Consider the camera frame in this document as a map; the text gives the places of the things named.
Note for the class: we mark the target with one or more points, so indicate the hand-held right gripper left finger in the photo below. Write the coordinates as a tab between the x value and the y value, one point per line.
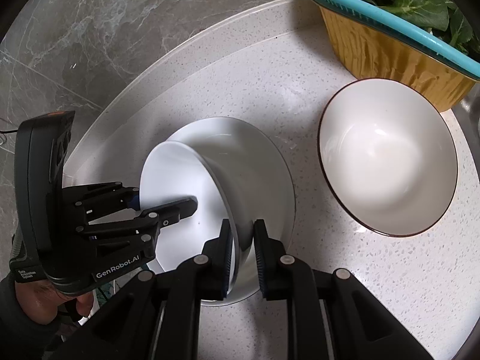
225	255

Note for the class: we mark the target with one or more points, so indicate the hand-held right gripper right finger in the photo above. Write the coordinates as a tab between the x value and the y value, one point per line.
260	258

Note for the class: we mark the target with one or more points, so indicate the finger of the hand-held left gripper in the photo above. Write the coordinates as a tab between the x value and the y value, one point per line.
165	213
101	195

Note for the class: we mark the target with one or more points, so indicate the small white bowl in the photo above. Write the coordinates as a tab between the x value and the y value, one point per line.
168	180

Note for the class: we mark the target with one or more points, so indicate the wide white bowl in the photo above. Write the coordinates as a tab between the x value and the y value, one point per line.
262	180

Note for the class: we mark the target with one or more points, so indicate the person's left forearm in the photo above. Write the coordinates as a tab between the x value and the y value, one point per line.
18	337

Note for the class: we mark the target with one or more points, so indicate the person's left hand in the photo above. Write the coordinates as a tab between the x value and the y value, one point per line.
41	300

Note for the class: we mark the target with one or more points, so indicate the pink floral bowl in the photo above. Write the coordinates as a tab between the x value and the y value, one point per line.
386	165

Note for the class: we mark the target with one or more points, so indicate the yellow plastic basin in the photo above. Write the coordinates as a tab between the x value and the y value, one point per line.
375	56

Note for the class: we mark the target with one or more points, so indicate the yellow basin with teal strainer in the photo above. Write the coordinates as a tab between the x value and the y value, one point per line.
431	43

